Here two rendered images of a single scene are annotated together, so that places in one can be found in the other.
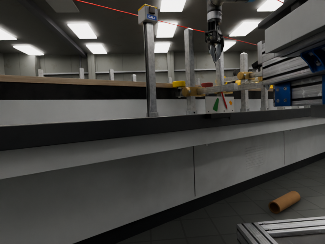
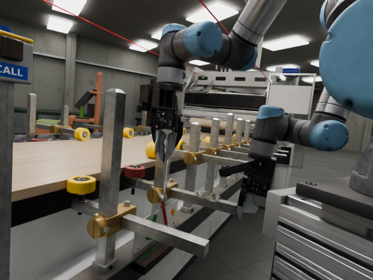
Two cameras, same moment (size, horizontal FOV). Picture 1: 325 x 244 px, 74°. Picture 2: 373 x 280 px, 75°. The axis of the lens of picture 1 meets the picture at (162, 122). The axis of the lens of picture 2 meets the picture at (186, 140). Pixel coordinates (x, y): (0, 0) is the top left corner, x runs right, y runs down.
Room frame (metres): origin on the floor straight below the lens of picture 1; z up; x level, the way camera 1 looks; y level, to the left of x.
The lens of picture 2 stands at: (0.57, -0.03, 1.13)
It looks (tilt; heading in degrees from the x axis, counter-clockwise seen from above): 6 degrees down; 331
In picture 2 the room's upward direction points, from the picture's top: 6 degrees clockwise
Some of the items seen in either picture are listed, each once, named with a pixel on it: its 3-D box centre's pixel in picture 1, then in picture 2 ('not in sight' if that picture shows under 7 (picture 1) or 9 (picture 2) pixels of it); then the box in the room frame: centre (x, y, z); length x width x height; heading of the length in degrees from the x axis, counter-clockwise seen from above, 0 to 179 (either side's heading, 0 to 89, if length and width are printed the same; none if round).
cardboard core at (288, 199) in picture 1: (285, 201); not in sight; (1.51, -0.86, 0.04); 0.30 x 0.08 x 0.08; 125
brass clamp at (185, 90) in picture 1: (193, 92); (113, 219); (1.21, -0.18, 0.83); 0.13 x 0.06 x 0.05; 125
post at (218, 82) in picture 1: (220, 83); (160, 181); (1.34, -0.37, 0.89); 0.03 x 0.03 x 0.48; 35
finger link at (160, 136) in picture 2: (212, 53); (158, 146); (1.20, -0.29, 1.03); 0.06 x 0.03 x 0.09; 145
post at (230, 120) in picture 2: not in sight; (226, 151); (1.77, -0.99, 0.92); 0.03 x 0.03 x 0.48; 35
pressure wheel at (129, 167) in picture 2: (207, 90); (134, 180); (1.49, -0.32, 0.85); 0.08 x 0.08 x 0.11
